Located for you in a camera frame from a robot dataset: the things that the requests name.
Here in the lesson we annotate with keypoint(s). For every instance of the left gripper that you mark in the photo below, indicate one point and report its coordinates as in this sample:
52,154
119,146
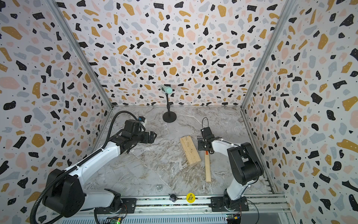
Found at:
148,140

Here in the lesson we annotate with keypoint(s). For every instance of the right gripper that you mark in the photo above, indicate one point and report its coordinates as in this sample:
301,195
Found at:
200,146

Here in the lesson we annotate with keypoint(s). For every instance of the wooden block with nails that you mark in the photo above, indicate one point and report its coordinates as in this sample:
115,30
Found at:
190,150

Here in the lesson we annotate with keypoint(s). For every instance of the wooden handle claw hammer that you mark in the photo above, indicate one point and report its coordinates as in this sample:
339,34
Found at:
207,167

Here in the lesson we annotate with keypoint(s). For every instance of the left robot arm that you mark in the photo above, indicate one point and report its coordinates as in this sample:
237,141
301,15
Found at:
66,194

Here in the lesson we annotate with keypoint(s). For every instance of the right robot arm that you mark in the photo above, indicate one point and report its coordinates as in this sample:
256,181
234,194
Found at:
245,165

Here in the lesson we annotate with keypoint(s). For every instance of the microphone on black stand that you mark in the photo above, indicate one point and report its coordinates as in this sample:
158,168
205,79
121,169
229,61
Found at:
168,116

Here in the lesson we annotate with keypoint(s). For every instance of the small clear disc on table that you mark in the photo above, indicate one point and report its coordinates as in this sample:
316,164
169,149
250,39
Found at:
159,187

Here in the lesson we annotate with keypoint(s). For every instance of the yellow round sticker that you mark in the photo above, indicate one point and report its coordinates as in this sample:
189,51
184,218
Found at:
190,198

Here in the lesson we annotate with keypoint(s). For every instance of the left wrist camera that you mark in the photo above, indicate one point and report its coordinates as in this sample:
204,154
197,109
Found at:
142,119

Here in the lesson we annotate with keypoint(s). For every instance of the black knob on rail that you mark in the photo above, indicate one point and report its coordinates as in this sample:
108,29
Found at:
173,198

